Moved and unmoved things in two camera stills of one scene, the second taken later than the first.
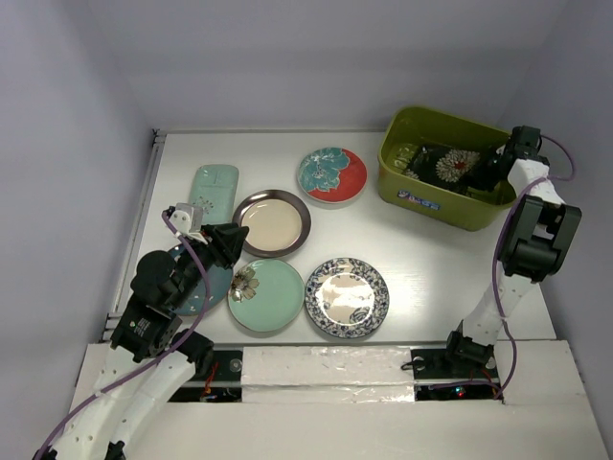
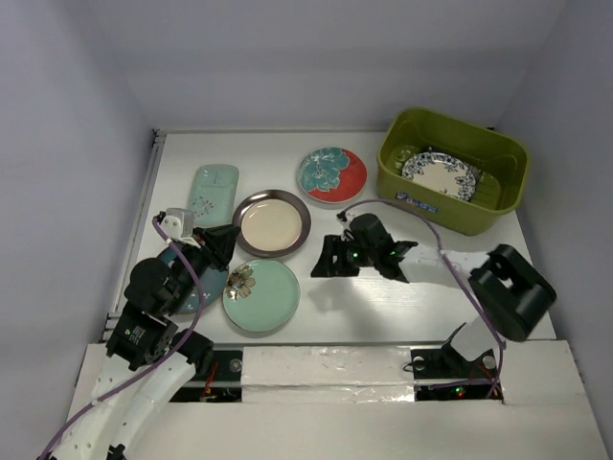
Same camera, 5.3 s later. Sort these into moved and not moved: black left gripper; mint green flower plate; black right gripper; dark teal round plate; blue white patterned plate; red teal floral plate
Moved: blue white patterned plate; black right gripper
Not moved: dark teal round plate; red teal floral plate; black left gripper; mint green flower plate
